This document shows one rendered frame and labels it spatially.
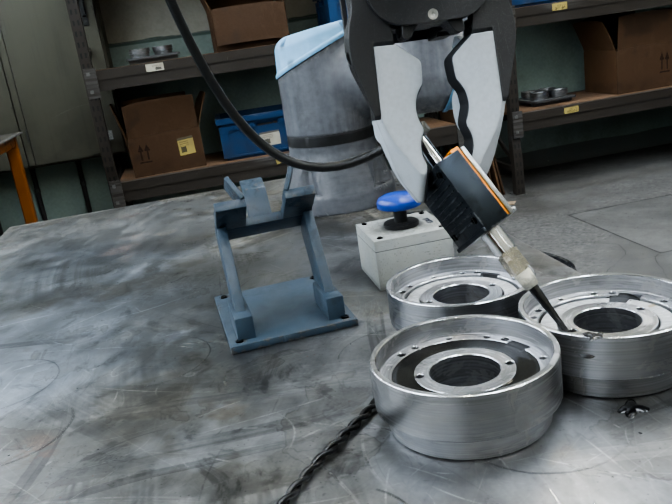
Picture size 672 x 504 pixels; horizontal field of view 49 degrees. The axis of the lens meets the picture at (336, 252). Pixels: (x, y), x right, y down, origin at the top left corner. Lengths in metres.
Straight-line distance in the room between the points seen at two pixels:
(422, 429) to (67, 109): 3.91
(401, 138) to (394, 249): 0.23
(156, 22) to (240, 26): 0.69
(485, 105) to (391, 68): 0.06
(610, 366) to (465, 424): 0.10
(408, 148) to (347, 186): 0.51
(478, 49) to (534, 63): 4.47
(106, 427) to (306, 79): 0.55
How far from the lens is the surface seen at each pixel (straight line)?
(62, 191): 4.52
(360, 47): 0.42
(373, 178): 0.95
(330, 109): 0.93
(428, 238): 0.65
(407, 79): 0.43
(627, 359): 0.44
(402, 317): 0.51
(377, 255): 0.64
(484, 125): 0.44
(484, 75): 0.44
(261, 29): 3.89
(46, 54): 4.22
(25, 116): 4.26
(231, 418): 0.48
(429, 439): 0.40
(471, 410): 0.38
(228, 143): 3.95
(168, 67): 3.82
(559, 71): 4.99
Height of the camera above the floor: 1.02
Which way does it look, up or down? 16 degrees down
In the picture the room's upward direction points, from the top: 8 degrees counter-clockwise
